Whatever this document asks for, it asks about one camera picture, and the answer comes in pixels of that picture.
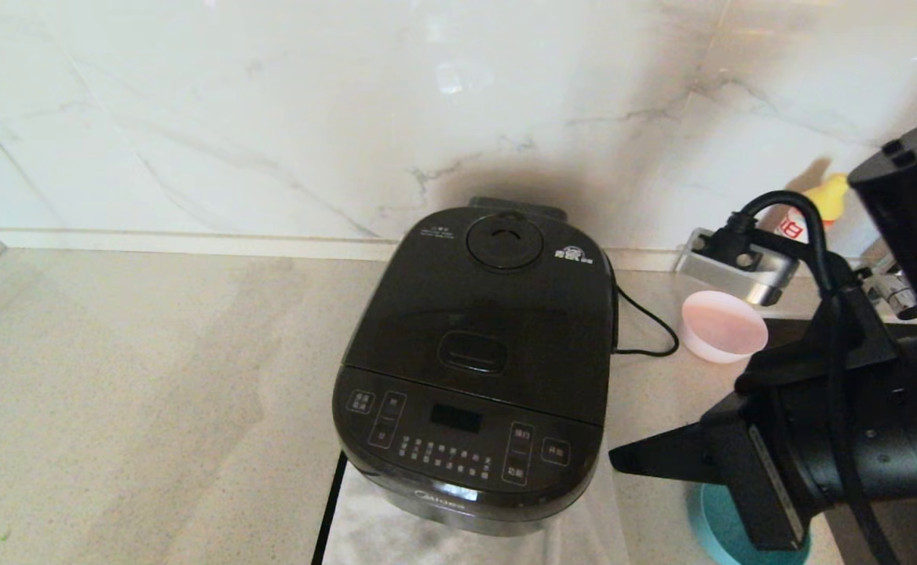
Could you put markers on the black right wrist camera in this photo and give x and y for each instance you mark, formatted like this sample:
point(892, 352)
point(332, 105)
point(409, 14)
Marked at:
point(733, 271)

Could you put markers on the chrome faucet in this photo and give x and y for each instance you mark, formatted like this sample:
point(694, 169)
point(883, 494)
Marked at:
point(894, 294)

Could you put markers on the yellow capped detergent bottle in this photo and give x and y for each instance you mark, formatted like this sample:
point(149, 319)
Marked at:
point(827, 196)

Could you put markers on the white translucent mat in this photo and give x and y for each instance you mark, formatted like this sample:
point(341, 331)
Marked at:
point(364, 537)

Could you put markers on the black strip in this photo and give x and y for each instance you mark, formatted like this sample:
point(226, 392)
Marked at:
point(331, 510)

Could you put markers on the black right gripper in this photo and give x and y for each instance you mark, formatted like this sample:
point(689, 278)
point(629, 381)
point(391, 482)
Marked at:
point(757, 471)

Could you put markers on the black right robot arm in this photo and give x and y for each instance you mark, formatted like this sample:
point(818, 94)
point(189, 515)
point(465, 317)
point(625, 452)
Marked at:
point(890, 439)

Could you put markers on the black rice cooker lid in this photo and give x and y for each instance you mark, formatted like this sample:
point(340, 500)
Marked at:
point(490, 314)

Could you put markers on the teal plastic bowl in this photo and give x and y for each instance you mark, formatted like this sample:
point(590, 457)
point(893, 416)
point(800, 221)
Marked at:
point(714, 526)

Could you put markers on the pink plastic bowl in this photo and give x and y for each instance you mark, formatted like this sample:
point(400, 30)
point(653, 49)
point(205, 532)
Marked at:
point(721, 326)

